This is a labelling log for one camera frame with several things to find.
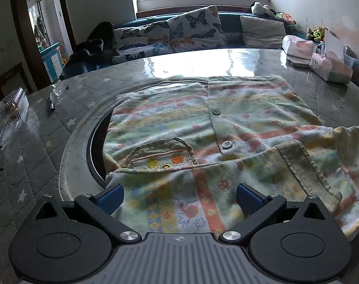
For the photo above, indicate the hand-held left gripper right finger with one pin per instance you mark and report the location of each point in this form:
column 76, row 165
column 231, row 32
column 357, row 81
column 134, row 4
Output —
column 249, row 198

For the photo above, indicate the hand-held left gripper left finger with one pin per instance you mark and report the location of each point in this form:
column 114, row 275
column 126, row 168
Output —
column 110, row 200

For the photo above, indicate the pastel patterned baby shirt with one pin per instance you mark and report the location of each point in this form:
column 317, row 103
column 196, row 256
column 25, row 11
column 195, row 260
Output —
column 167, row 118

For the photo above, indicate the black clothes pile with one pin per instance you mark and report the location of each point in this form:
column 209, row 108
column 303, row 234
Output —
column 93, row 47

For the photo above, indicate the round glass turntable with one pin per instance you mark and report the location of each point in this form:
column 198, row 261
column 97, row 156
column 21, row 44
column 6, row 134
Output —
column 77, row 145

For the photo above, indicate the clear plastic container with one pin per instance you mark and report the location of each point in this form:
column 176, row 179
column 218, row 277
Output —
column 10, row 115

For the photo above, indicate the blue toy cabinet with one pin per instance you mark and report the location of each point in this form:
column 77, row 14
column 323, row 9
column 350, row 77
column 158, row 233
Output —
column 50, row 60

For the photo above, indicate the butterfly print seat cushion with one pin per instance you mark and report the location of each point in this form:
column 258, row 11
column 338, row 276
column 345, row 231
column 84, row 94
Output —
column 141, row 51

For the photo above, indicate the pastel tissue box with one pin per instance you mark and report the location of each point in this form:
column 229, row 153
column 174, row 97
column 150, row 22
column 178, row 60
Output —
column 330, row 69

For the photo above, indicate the pink white tissue pack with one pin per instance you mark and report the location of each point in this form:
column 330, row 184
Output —
column 297, row 46

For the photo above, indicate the grey cushion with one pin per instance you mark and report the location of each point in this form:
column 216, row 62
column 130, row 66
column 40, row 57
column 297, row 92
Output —
column 262, row 32

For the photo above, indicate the small butterfly print cushion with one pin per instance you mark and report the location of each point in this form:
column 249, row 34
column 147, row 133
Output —
column 144, row 34

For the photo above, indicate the blue sofa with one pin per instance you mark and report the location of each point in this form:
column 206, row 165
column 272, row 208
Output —
column 231, row 26

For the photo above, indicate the brown and green plush toy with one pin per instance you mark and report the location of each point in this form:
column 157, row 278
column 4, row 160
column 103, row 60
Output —
column 315, row 34

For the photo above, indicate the large butterfly print cushion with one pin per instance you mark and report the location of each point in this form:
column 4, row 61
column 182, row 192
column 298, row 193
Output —
column 197, row 26

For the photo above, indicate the colourful plush toy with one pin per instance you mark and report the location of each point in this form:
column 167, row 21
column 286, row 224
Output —
column 287, row 17

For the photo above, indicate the black and white plush toy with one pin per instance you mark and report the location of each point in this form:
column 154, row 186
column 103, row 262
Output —
column 260, row 8

